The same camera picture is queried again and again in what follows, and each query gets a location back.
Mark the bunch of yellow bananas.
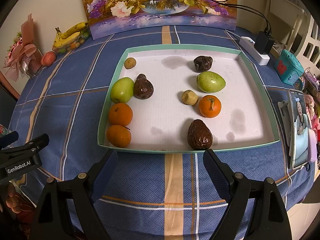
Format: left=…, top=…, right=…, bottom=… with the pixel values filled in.
left=52, top=22, right=89, bottom=49

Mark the dark shrivelled lumpy fruit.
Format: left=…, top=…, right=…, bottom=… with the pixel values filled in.
left=193, top=56, right=214, bottom=72

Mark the tan kiwi fruit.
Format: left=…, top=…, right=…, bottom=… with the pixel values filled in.
left=181, top=90, right=199, bottom=105

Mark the lavender pouch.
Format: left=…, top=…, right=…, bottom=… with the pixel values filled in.
left=306, top=127, right=319, bottom=167

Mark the smartphone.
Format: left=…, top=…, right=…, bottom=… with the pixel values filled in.
left=289, top=89, right=313, bottom=170

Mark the black charger cable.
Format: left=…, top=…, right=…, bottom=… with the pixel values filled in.
left=202, top=0, right=272, bottom=37
left=203, top=0, right=270, bottom=37

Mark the white lattice plastic furniture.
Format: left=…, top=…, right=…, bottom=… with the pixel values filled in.
left=295, top=12, right=320, bottom=70

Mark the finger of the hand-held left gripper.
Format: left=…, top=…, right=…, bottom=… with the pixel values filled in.
left=12, top=133, right=50, bottom=153
left=0, top=130, right=19, bottom=145

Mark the white power strip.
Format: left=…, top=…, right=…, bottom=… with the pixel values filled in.
left=239, top=36, right=271, bottom=66

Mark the green mango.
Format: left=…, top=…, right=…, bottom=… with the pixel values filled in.
left=110, top=77, right=135, bottom=104
left=196, top=71, right=226, bottom=93

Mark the pink wrapped bouquet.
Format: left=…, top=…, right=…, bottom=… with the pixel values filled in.
left=2, top=14, right=43, bottom=82

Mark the clear bowl of small fruits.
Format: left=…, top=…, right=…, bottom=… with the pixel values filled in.
left=52, top=34, right=90, bottom=54

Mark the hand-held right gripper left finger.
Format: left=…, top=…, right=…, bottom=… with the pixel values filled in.
left=30, top=149, right=118, bottom=240

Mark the blue plaid tablecloth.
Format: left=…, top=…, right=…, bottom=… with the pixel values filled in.
left=11, top=25, right=320, bottom=240

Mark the large dark wrinkled avocado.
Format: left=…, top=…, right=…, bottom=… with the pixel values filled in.
left=187, top=119, right=213, bottom=150

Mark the black charger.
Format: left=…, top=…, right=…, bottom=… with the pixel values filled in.
left=254, top=31, right=275, bottom=55

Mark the person's left hand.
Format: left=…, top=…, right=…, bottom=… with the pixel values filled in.
left=0, top=182, right=23, bottom=215

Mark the white tray with teal rim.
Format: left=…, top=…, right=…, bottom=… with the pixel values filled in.
left=97, top=44, right=282, bottom=154

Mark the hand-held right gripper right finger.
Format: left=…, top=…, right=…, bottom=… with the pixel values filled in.
left=203, top=149, right=290, bottom=240

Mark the pile of pink trinkets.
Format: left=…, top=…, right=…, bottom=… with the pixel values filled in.
left=297, top=67, right=320, bottom=130

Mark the brown pear-shaped avocado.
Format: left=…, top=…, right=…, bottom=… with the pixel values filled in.
left=133, top=74, right=154, bottom=100

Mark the red peach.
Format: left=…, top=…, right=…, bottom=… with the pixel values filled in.
left=40, top=51, right=57, bottom=67

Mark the orange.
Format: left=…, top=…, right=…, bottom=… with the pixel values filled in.
left=199, top=95, right=222, bottom=118
left=106, top=124, right=132, bottom=148
left=108, top=102, right=133, bottom=127

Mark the small tan round fruit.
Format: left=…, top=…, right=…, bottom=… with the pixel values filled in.
left=124, top=57, right=137, bottom=69

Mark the white folding chair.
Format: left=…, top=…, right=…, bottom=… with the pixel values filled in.
left=264, top=0, right=308, bottom=53

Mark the teal toy box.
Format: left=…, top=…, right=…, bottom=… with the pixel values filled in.
left=274, top=49, right=305, bottom=83

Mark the grey phone stand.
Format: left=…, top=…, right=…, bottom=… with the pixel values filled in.
left=277, top=100, right=293, bottom=155

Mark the red patterned cloth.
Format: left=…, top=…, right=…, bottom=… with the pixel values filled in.
left=12, top=180, right=40, bottom=240

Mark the flower painting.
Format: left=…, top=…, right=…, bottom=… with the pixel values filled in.
left=79, top=0, right=238, bottom=40

